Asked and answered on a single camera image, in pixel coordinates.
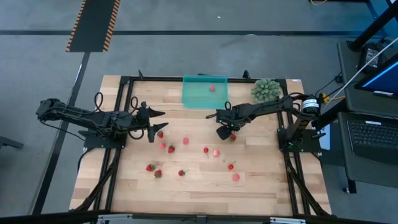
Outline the teal translucent plastic container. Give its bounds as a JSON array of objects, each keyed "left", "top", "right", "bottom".
[{"left": 182, "top": 74, "right": 229, "bottom": 109}]

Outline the potted green succulent plant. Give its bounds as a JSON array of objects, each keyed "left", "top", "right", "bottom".
[{"left": 251, "top": 78, "right": 282, "bottom": 103}]

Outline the dark grey desk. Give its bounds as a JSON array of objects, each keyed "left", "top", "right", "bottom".
[{"left": 337, "top": 39, "right": 398, "bottom": 189}]

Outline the black mat with hazard stripes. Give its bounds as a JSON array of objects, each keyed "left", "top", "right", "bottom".
[{"left": 65, "top": 0, "right": 121, "bottom": 53}]

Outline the black laptop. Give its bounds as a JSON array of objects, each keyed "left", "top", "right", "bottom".
[{"left": 338, "top": 111, "right": 398, "bottom": 166}]

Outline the silver metal bracket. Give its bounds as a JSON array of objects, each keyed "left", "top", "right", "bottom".
[
  {"left": 97, "top": 213, "right": 134, "bottom": 224},
  {"left": 269, "top": 217, "right": 308, "bottom": 224}
]

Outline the blue and white box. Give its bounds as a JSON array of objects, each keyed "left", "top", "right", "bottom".
[{"left": 320, "top": 124, "right": 333, "bottom": 151}]

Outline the black metal post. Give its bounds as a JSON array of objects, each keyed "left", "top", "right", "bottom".
[{"left": 346, "top": 0, "right": 398, "bottom": 52}]

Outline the computer monitor with blue screen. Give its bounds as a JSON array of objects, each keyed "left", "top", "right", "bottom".
[{"left": 354, "top": 60, "right": 398, "bottom": 100}]

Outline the white cable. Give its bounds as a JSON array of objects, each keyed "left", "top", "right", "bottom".
[{"left": 325, "top": 36, "right": 398, "bottom": 106}]

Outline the grey chair base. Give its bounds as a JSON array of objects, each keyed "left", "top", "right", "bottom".
[{"left": 0, "top": 135, "right": 25, "bottom": 151}]

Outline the black rig beam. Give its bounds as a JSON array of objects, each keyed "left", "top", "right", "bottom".
[{"left": 0, "top": 210, "right": 398, "bottom": 224}]

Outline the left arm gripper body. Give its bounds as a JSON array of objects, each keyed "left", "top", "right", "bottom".
[{"left": 128, "top": 101, "right": 157, "bottom": 144}]

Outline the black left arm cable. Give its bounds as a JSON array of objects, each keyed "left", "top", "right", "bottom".
[{"left": 93, "top": 91, "right": 104, "bottom": 114}]

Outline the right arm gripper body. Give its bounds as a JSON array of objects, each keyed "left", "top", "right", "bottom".
[{"left": 216, "top": 105, "right": 250, "bottom": 129}]

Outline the black power adapter with label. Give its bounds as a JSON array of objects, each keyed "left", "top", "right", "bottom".
[{"left": 357, "top": 42, "right": 389, "bottom": 72}]

